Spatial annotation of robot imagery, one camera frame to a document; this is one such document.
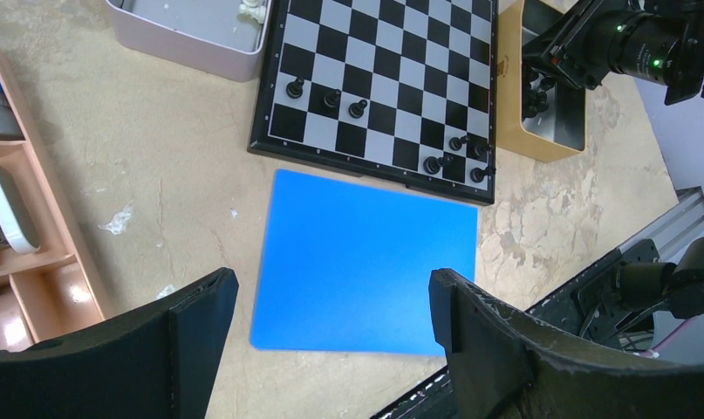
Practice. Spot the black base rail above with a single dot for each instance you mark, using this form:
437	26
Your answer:
488	358

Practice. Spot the white device in tray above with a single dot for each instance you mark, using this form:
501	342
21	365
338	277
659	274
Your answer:
17	229

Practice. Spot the black chess piece corner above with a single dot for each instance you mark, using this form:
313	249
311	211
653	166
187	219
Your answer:
478	175

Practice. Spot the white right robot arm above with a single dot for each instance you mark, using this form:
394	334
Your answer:
658	41

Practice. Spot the yellow tin with black pieces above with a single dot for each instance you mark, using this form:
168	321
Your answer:
535	116

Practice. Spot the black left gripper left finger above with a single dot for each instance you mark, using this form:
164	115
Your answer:
159	360

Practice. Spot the pink tin with white pieces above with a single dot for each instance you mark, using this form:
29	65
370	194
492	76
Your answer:
207	35

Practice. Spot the black pawn edge square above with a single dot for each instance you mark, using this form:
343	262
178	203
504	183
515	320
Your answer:
481	150

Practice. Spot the black pawn second row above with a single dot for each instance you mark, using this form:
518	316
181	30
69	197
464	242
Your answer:
457	143

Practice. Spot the black pawn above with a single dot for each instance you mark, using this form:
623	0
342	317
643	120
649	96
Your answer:
332	99
295	88
357	109

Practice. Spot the white chess pieces pile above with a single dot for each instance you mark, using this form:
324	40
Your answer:
253	9

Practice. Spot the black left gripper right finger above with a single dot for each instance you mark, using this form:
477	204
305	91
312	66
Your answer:
583	379

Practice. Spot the peach desk organizer tray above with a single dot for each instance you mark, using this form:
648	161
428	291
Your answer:
49	283

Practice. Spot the black white chessboard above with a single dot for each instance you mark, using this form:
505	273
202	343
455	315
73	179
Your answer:
426	68

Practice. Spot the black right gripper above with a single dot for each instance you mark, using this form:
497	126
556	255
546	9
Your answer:
561	53

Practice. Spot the blue mat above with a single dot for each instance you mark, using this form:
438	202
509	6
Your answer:
346	267

